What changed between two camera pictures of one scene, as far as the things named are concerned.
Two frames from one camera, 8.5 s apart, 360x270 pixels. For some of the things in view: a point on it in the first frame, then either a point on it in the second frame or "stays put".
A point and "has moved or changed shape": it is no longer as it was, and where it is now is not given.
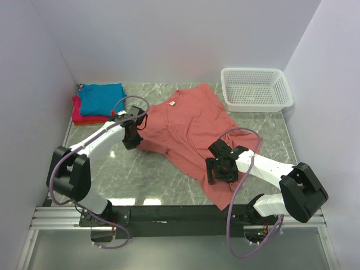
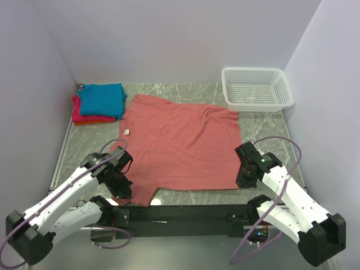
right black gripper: x=211 y=163 → x=242 y=182
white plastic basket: x=255 y=89 stays put
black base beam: x=190 y=222 stays put
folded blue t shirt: x=100 y=99 stays put
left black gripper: x=134 y=144 → x=125 y=190
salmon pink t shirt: x=181 y=127 has moved or changed shape
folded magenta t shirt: x=76 y=116 stays put
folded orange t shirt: x=88 y=122 stays put
